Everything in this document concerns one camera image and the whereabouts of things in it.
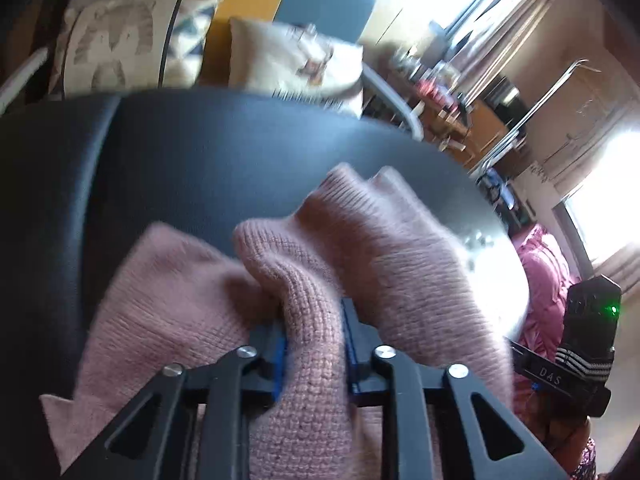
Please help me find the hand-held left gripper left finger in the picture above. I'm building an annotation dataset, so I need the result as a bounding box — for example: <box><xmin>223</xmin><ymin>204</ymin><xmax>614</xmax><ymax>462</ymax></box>
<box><xmin>60</xmin><ymin>322</ymin><xmax>289</xmax><ymax>480</ymax></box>

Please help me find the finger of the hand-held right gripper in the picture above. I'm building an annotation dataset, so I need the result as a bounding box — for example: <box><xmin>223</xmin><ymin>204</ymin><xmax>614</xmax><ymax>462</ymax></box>
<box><xmin>507</xmin><ymin>339</ymin><xmax>542</xmax><ymax>396</ymax></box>

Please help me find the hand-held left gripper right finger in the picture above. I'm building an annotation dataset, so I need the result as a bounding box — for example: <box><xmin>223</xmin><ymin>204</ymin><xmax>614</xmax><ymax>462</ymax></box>
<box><xmin>341</xmin><ymin>297</ymin><xmax>571</xmax><ymax>480</ymax></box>

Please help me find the pink knit sweater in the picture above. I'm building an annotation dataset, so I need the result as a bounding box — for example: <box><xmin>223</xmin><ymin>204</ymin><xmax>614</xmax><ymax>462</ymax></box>
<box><xmin>40</xmin><ymin>162</ymin><xmax>531</xmax><ymax>480</ymax></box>

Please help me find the person's right forearm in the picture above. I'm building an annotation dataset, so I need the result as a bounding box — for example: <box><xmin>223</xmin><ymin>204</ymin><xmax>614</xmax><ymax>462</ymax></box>
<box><xmin>545</xmin><ymin>410</ymin><xmax>599</xmax><ymax>480</ymax></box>

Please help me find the person's right hand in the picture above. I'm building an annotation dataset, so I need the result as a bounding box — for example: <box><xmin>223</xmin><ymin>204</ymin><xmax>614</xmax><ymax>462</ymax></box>
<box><xmin>555</xmin><ymin>341</ymin><xmax>614</xmax><ymax>379</ymax></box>

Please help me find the pink puffer jacket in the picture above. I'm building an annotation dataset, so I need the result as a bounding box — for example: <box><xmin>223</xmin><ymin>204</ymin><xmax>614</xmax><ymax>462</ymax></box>
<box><xmin>511</xmin><ymin>224</ymin><xmax>583</xmax><ymax>428</ymax></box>

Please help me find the blue patterned object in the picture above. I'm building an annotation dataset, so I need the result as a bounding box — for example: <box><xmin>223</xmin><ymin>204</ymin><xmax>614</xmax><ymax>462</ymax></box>
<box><xmin>475</xmin><ymin>166</ymin><xmax>522</xmax><ymax>213</ymax></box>

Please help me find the silver metal rack tube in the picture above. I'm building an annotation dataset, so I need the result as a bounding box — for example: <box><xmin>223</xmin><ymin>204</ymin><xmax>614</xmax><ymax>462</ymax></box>
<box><xmin>472</xmin><ymin>59</ymin><xmax>592</xmax><ymax>173</ymax></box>

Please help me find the black screen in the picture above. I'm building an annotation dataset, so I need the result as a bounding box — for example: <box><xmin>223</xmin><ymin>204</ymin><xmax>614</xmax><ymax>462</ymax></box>
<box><xmin>484</xmin><ymin>76</ymin><xmax>527</xmax><ymax>122</ymax></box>

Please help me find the cluttered wooden desk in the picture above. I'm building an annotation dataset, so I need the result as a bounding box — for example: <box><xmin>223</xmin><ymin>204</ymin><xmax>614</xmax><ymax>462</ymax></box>
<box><xmin>370</xmin><ymin>50</ymin><xmax>528</xmax><ymax>168</ymax></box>

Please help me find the grey sofa armrest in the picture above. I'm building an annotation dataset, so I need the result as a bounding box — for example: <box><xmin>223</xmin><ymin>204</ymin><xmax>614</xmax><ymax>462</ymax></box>
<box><xmin>360</xmin><ymin>62</ymin><xmax>426</xmax><ymax>142</ymax></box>

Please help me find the cream embroidered cushion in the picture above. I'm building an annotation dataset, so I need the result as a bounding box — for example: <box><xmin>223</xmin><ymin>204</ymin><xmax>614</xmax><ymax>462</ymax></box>
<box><xmin>227</xmin><ymin>16</ymin><xmax>366</xmax><ymax>118</ymax></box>

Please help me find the pink curtain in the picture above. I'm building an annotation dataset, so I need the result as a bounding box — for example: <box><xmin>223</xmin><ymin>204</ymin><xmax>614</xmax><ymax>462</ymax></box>
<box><xmin>445</xmin><ymin>0</ymin><xmax>568</xmax><ymax>103</ymax></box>

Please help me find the tiger print cushion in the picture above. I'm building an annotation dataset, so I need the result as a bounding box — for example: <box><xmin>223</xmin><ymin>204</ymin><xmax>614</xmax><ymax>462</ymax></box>
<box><xmin>47</xmin><ymin>0</ymin><xmax>226</xmax><ymax>98</ymax></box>

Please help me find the white sofa armrest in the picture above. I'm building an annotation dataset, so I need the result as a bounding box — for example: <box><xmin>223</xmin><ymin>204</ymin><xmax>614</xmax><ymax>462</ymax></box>
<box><xmin>0</xmin><ymin>47</ymin><xmax>49</xmax><ymax>113</ymax></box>

